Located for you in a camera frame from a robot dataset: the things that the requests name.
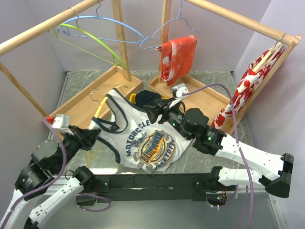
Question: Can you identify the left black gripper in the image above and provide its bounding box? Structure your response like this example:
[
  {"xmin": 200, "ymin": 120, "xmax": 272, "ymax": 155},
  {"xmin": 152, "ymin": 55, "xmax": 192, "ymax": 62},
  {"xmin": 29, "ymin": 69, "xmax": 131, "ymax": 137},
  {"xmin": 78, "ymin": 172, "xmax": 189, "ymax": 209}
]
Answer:
[{"xmin": 53, "ymin": 124, "xmax": 101, "ymax": 173}]

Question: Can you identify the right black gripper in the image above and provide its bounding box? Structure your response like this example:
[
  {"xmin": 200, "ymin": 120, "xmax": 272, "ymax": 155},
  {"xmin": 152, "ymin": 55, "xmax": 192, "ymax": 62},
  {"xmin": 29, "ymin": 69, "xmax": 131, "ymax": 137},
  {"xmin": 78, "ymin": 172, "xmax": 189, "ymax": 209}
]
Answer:
[{"xmin": 142, "ymin": 97, "xmax": 192, "ymax": 140}]

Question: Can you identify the yellow hanger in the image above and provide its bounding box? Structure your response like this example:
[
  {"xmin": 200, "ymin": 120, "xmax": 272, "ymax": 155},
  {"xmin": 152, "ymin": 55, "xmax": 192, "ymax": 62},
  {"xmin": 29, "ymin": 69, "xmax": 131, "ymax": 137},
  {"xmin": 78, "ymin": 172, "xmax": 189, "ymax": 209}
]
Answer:
[{"xmin": 87, "ymin": 84, "xmax": 128, "ymax": 167}]

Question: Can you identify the white graphic tank top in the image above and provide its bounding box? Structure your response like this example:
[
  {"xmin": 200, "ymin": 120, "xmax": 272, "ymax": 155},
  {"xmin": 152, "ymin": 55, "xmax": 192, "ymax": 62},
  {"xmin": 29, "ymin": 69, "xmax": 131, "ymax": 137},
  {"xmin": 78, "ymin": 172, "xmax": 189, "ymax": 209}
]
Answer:
[{"xmin": 89, "ymin": 88, "xmax": 191, "ymax": 173}]

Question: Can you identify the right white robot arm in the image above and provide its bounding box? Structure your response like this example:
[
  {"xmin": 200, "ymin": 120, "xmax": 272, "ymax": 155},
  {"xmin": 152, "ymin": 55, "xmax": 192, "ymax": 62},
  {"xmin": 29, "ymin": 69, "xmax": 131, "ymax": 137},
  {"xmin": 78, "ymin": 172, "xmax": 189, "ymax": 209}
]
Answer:
[{"xmin": 144, "ymin": 99, "xmax": 294, "ymax": 198}]

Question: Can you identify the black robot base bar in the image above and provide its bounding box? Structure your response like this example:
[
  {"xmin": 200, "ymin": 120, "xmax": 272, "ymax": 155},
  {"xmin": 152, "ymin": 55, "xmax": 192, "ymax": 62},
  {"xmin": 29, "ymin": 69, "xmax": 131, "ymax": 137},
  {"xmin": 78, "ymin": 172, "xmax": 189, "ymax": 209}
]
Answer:
[{"xmin": 83, "ymin": 173, "xmax": 235, "ymax": 201}]

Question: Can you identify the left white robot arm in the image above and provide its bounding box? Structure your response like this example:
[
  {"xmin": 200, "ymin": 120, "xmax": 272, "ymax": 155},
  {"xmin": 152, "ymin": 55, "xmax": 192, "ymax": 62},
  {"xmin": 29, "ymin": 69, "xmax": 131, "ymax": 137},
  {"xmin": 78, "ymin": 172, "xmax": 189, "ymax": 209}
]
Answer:
[{"xmin": 0, "ymin": 126, "xmax": 101, "ymax": 229}]

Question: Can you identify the blue plastic hanger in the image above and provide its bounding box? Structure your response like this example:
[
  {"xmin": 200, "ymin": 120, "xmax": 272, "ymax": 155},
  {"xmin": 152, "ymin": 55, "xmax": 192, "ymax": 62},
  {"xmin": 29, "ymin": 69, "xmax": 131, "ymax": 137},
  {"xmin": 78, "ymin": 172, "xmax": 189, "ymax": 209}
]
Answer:
[{"xmin": 55, "ymin": 7, "xmax": 145, "ymax": 44}]

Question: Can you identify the green hanger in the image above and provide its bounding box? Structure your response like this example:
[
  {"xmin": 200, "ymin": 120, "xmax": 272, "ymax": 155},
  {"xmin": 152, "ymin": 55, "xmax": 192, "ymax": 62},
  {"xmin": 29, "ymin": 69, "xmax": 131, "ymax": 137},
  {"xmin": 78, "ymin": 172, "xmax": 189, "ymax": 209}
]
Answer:
[{"xmin": 51, "ymin": 23, "xmax": 127, "ymax": 70}]

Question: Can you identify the wooden hanger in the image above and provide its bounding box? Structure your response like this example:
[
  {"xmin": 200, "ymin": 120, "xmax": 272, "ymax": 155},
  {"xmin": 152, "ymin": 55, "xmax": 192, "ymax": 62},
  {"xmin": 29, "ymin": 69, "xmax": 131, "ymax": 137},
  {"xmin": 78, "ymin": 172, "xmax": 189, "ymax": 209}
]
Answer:
[{"xmin": 253, "ymin": 43, "xmax": 281, "ymax": 73}]

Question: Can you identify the dark navy garment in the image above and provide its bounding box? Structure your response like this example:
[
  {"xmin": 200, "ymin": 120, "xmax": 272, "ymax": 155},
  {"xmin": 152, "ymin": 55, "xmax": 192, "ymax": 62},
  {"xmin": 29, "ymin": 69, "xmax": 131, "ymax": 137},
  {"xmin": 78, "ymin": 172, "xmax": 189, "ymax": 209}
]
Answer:
[{"xmin": 135, "ymin": 90, "xmax": 162, "ymax": 108}]

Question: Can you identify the yellow plastic bin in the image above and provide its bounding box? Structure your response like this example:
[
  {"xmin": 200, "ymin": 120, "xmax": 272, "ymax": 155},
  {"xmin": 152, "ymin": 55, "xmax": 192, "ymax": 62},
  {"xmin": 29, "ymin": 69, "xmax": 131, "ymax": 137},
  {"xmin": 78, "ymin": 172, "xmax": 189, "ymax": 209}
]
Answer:
[{"xmin": 129, "ymin": 93, "xmax": 137, "ymax": 104}]

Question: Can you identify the left wooden clothes rack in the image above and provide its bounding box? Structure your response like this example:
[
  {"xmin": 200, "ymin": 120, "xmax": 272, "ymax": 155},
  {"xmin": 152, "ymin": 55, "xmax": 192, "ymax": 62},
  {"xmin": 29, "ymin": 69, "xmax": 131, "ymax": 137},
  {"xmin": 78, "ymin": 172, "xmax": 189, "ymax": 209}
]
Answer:
[{"xmin": 0, "ymin": 0, "xmax": 142, "ymax": 127}]

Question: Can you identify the wooden clothes rack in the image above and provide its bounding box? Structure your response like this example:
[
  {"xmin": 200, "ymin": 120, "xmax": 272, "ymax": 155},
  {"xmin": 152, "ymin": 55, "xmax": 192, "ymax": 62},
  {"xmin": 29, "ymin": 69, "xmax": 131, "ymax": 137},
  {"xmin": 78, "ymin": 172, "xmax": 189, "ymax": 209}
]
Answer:
[
  {"xmin": 0, "ymin": 0, "xmax": 142, "ymax": 127},
  {"xmin": 148, "ymin": 0, "xmax": 303, "ymax": 134}
]

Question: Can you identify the orange tie-dye garment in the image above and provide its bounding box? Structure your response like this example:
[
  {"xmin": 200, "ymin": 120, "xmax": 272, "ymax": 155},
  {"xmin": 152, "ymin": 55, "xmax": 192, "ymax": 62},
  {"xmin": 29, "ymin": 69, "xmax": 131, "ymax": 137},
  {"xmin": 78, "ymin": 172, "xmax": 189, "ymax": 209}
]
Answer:
[{"xmin": 155, "ymin": 35, "xmax": 198, "ymax": 86}]

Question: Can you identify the right wooden clothes rack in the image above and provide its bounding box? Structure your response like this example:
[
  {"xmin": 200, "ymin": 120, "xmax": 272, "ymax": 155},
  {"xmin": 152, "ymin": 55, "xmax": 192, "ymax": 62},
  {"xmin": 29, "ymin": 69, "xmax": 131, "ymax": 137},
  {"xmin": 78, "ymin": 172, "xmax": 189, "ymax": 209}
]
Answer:
[{"xmin": 148, "ymin": 0, "xmax": 303, "ymax": 134}]

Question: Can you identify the red floral white garment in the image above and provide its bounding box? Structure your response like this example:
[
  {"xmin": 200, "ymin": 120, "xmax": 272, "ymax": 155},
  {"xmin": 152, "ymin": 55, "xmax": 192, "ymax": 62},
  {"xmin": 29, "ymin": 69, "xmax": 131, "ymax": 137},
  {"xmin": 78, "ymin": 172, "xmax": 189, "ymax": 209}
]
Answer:
[{"xmin": 211, "ymin": 43, "xmax": 284, "ymax": 129}]

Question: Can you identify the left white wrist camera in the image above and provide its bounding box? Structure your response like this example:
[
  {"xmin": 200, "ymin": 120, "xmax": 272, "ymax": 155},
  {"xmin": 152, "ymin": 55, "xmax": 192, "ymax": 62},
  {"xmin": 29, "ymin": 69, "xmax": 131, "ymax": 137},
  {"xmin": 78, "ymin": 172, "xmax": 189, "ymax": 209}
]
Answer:
[{"xmin": 45, "ymin": 114, "xmax": 72, "ymax": 134}]

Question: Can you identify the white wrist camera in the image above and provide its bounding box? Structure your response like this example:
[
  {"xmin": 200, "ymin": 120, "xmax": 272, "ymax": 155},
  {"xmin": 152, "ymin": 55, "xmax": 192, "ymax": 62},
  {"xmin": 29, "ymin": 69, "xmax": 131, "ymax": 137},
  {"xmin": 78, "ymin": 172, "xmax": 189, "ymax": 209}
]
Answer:
[
  {"xmin": 45, "ymin": 114, "xmax": 72, "ymax": 134},
  {"xmin": 170, "ymin": 83, "xmax": 189, "ymax": 108}
]

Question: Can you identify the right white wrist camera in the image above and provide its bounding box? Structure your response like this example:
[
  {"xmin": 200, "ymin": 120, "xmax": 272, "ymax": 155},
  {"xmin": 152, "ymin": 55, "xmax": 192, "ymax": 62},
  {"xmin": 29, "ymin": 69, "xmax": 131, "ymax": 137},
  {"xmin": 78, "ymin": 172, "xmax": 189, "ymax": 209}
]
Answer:
[{"xmin": 170, "ymin": 83, "xmax": 189, "ymax": 108}]

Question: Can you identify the blue wire hanger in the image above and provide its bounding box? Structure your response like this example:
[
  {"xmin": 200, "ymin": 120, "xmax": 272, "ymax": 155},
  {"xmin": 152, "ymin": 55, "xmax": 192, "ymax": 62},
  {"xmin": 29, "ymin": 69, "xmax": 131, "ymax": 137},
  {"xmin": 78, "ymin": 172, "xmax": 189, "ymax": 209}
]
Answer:
[{"xmin": 140, "ymin": 0, "xmax": 199, "ymax": 50}]

